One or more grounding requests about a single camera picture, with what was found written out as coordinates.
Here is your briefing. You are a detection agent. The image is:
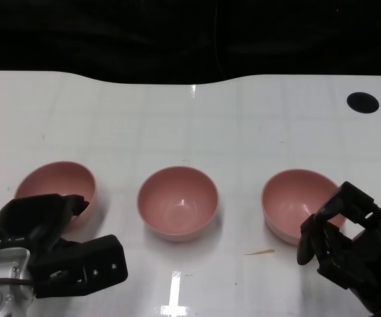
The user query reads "thin orange wood sliver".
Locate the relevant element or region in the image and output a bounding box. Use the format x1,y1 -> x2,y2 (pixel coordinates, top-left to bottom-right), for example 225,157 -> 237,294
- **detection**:
243,248 -> 275,256

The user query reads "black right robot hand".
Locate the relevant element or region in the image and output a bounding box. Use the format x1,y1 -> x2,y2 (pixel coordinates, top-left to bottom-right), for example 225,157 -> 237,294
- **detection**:
296,180 -> 381,314

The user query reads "black round table grommet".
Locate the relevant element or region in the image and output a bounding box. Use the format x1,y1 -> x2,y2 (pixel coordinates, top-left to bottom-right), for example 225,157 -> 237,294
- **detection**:
346,91 -> 380,114

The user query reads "black left wrist camera housing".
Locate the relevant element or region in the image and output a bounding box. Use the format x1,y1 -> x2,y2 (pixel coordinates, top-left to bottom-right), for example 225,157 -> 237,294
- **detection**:
31,234 -> 129,299

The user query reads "black cloth backdrop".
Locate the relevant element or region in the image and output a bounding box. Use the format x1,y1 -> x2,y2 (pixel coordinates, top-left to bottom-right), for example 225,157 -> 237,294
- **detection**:
0,0 -> 381,85

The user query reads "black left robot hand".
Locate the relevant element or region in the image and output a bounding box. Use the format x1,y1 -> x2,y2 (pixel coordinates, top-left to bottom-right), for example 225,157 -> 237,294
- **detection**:
0,194 -> 90,265

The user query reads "pink plastic bowl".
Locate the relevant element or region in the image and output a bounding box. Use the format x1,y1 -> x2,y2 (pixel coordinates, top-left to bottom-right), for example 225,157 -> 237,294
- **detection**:
136,166 -> 220,243
13,160 -> 98,232
260,168 -> 347,247

